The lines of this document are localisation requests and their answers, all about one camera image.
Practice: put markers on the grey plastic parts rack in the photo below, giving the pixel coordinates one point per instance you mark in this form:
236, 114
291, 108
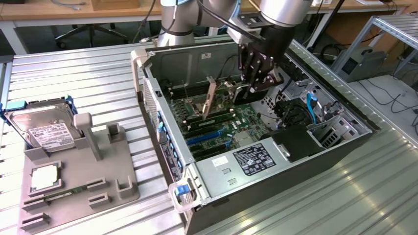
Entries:
81, 171

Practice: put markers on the silver CPU chip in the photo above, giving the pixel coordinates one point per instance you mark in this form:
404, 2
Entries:
45, 178

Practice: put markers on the black empty RAM slot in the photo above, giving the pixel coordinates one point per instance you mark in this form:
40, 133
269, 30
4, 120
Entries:
191, 94
188, 88
220, 117
221, 111
220, 114

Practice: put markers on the aluminium profile frame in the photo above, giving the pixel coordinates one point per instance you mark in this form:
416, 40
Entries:
391, 27

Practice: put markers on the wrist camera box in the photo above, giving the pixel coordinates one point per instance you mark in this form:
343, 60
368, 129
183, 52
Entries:
245, 22

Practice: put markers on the black graphics card with bracket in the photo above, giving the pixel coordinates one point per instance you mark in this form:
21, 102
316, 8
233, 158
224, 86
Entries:
208, 98

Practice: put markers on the CPU socket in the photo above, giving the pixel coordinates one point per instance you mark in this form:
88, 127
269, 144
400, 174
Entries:
195, 106

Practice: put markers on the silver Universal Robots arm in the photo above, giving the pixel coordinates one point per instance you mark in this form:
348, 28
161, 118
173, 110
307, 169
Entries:
183, 17

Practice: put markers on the green motherboard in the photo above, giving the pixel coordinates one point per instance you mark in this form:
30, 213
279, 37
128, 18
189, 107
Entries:
243, 117

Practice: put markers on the blue card retention clip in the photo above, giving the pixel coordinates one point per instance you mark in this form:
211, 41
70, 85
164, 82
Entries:
160, 126
172, 152
176, 160

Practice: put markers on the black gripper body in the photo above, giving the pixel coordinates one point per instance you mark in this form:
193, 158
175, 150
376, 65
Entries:
276, 41

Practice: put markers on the perforated metal drive cage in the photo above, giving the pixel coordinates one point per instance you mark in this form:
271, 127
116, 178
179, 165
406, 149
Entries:
265, 107

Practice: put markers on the long black expansion slot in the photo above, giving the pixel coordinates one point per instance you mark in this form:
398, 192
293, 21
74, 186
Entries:
208, 148
212, 153
200, 132

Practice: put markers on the installed RAM stick with label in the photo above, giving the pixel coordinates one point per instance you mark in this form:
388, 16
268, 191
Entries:
212, 122

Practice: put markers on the green loose RAM stick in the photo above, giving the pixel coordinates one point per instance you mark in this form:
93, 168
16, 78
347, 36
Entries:
69, 191

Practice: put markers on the open black PC case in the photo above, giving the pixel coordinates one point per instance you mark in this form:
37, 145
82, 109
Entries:
260, 220

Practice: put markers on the long wooden desk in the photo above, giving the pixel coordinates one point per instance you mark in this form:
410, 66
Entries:
65, 14

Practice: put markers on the hard disk drive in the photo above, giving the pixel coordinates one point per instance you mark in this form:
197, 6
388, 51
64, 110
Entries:
14, 105

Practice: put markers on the black slanted pole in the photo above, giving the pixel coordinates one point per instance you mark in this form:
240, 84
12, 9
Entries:
327, 23

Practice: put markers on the blue expansion slot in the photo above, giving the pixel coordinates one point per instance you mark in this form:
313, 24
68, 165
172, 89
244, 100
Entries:
201, 138

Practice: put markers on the black plastic air shroud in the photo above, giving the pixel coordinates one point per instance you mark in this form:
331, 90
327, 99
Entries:
295, 144

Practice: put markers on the silver chipset heatsink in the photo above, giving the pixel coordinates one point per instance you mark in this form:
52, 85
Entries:
244, 138

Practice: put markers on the thin metal locking lever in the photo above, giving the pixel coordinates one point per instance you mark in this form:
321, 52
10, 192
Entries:
185, 91

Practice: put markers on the vented metal disk bay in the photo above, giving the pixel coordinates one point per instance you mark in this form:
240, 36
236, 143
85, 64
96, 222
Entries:
339, 133

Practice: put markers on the white box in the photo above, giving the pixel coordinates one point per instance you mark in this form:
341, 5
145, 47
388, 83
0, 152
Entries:
316, 2

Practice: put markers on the silver power supply with label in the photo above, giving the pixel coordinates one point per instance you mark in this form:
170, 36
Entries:
228, 176

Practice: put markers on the metal socket cover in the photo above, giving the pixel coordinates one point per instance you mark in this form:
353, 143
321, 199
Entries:
227, 91

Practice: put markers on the blue case latch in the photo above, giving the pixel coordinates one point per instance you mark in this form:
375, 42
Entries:
181, 190

